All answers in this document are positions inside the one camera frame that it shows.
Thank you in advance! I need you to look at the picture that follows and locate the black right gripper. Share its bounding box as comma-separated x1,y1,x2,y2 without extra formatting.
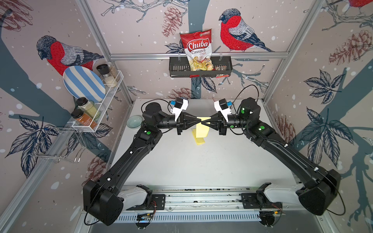
202,112,251,137

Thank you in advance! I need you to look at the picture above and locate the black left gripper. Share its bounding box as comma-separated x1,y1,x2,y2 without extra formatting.
155,113,200,136

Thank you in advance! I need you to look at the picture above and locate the yellow square paper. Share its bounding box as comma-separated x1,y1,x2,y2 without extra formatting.
196,123,210,138
192,129,205,146

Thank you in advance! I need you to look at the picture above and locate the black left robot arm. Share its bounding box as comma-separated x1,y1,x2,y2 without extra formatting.
83,98,201,226

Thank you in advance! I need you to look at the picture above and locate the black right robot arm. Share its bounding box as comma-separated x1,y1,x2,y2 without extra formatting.
201,98,341,216

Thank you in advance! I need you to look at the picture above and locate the light green small bowl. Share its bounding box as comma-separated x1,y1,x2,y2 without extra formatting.
126,115,143,129

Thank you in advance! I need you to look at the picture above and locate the red Chuba chips bag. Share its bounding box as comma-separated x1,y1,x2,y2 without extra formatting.
180,29,214,71

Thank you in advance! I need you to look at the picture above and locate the black cap salt shaker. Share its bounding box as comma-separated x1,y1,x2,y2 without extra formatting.
96,64,118,87

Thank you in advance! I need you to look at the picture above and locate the green spice jar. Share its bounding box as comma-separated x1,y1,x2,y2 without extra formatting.
76,97,101,120

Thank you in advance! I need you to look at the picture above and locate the orange spice jar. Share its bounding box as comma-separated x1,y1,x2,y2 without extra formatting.
71,108,97,130

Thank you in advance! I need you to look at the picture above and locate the blue white striped plate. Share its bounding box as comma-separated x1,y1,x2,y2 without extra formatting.
63,66,106,103

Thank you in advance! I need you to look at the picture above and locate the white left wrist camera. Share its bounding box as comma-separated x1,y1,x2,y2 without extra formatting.
171,98,188,121

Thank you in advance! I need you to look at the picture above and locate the black wall basket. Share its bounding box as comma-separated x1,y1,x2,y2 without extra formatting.
169,56,233,78

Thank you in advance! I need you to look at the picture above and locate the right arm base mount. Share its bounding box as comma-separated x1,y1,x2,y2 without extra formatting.
241,183,282,210

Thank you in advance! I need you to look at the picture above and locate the white wire wall shelf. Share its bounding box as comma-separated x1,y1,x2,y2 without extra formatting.
72,71,124,133

